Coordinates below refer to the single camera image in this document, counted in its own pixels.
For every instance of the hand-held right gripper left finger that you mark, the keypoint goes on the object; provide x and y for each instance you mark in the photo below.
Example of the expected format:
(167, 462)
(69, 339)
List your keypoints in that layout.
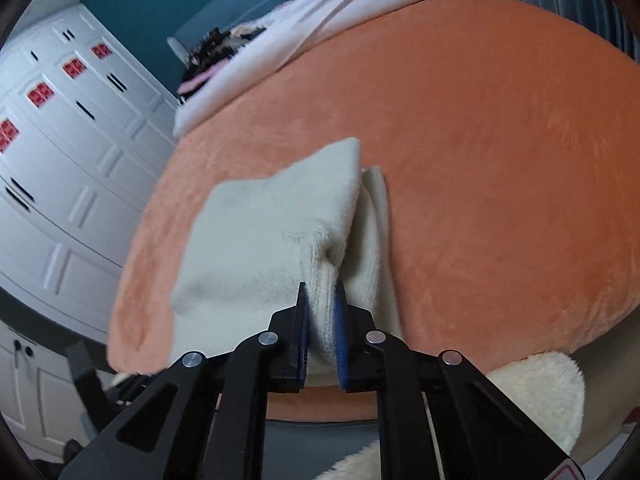
(301, 332)

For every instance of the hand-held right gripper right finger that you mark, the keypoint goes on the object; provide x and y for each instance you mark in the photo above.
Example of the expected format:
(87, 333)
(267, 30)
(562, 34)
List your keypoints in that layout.
(341, 340)

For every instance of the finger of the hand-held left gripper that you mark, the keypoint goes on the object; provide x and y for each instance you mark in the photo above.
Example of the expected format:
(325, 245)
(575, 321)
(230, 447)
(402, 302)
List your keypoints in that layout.
(82, 372)

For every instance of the cream knit cardigan red buttons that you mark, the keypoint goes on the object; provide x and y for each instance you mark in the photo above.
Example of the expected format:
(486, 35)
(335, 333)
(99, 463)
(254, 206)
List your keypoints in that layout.
(260, 240)

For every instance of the pile of dark clothes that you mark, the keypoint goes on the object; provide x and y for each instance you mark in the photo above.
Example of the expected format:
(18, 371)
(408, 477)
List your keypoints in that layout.
(215, 55)

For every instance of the white panelled cabinet door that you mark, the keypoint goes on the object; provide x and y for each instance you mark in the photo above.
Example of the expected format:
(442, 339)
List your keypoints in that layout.
(45, 400)

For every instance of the white panelled wardrobe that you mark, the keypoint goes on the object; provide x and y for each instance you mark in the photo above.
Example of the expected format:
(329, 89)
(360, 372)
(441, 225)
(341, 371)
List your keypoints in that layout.
(75, 180)

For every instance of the cream fluffy cloth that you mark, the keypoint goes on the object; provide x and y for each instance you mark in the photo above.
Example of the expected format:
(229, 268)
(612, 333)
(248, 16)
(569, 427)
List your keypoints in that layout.
(535, 390)

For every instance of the orange plush blanket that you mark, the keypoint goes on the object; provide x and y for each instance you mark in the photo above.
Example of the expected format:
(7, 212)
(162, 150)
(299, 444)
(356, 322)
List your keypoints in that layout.
(490, 170)

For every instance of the red square wardrobe sticker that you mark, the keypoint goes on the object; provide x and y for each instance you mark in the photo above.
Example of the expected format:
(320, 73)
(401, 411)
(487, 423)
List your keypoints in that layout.
(74, 67)
(40, 94)
(7, 135)
(101, 50)

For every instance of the white quilt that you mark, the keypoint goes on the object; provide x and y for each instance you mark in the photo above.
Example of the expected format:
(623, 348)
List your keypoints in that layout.
(300, 30)

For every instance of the grey curtain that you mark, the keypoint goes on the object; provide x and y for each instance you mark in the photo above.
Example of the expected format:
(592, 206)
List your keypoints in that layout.
(565, 0)

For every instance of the grey leather bed frame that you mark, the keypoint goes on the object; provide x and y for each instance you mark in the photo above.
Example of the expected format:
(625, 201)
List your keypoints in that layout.
(310, 442)

